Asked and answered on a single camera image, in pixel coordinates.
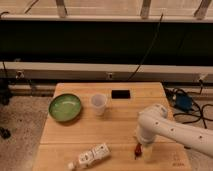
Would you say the red chili pepper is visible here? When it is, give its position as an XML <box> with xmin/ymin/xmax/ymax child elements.
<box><xmin>134</xmin><ymin>143</ymin><xmax>142</xmax><ymax>160</ymax></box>

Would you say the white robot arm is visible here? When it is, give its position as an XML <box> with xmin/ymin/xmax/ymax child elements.
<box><xmin>135</xmin><ymin>104</ymin><xmax>213</xmax><ymax>158</ymax></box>

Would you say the white ceramic cup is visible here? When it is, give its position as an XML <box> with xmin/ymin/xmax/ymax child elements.
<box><xmin>90</xmin><ymin>94</ymin><xmax>107</xmax><ymax>116</ymax></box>

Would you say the green ceramic bowl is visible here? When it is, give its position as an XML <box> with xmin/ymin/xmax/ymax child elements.
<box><xmin>48</xmin><ymin>93</ymin><xmax>82</xmax><ymax>122</ymax></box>

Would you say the blue power adapter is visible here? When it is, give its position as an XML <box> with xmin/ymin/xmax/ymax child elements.
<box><xmin>175</xmin><ymin>94</ymin><xmax>192</xmax><ymax>111</ymax></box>

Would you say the black rectangular block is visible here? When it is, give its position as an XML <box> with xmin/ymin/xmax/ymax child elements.
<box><xmin>111</xmin><ymin>90</ymin><xmax>130</xmax><ymax>99</ymax></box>

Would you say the black object on floor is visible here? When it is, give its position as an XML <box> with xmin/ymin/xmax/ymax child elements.
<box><xmin>0</xmin><ymin>127</ymin><xmax>11</xmax><ymax>139</ymax></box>

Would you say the black floor cable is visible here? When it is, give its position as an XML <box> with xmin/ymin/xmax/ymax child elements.
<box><xmin>165</xmin><ymin>87</ymin><xmax>213</xmax><ymax>150</ymax></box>

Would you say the black hanging cable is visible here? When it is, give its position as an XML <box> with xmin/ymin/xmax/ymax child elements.
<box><xmin>128</xmin><ymin>13</ymin><xmax>165</xmax><ymax>81</ymax></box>

